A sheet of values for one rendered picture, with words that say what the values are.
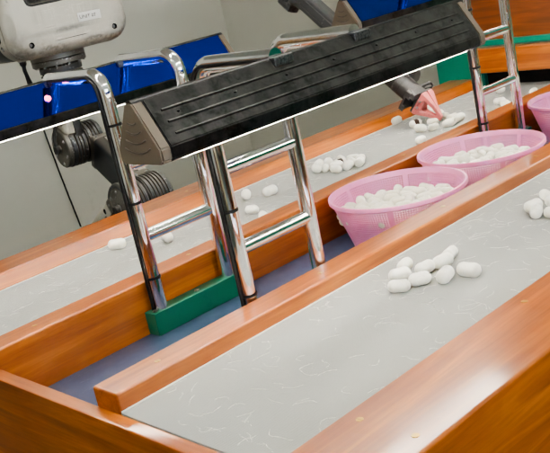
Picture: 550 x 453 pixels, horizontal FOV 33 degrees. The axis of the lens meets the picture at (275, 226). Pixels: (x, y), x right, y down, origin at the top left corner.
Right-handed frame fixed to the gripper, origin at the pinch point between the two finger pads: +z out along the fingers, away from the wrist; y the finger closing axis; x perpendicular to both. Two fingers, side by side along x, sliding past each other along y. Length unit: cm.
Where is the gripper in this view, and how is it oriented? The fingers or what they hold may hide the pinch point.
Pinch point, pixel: (439, 116)
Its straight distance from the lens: 243.8
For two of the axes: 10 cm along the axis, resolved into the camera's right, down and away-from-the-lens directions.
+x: -3.0, 6.7, 6.8
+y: 6.9, -3.3, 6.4
